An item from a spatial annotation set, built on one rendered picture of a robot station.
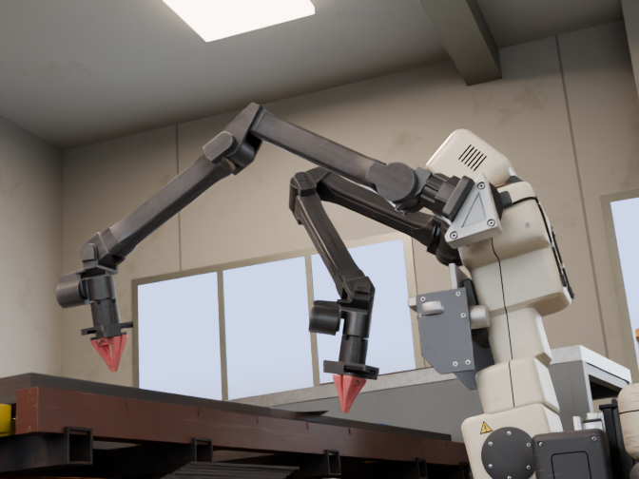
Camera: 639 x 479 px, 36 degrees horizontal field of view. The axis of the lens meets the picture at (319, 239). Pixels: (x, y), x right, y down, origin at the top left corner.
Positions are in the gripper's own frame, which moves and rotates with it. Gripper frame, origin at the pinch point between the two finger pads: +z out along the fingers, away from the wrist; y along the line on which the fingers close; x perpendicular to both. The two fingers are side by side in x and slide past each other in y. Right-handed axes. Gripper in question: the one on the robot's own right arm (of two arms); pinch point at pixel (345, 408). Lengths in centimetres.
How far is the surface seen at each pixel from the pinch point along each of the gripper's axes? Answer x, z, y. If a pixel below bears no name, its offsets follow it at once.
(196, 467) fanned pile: -64, 11, 13
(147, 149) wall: 278, -144, -322
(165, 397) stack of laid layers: -48.1, 2.6, -7.4
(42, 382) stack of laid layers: -76, 3, -7
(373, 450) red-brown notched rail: 19.2, 8.2, -2.2
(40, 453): -76, 12, -5
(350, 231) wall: 299, -100, -177
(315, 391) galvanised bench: 80, -4, -55
